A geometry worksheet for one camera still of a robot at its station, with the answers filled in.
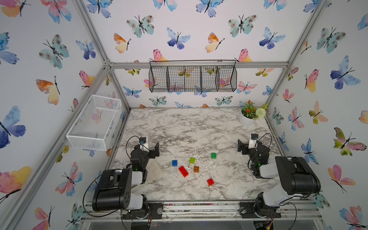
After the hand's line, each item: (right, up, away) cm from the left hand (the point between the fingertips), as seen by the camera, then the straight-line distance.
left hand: (152, 141), depth 91 cm
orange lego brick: (+28, -16, -4) cm, 32 cm away
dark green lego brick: (+39, -10, +3) cm, 40 cm away
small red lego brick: (+35, -22, -9) cm, 42 cm away
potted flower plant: (+64, +18, +8) cm, 67 cm away
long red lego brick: (+20, -17, -5) cm, 27 cm away
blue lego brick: (+14, -13, -1) cm, 19 cm away
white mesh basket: (-33, +10, -4) cm, 35 cm away
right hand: (+61, +2, +1) cm, 61 cm away
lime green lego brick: (+25, -12, 0) cm, 28 cm away
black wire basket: (+26, +44, +8) cm, 51 cm away
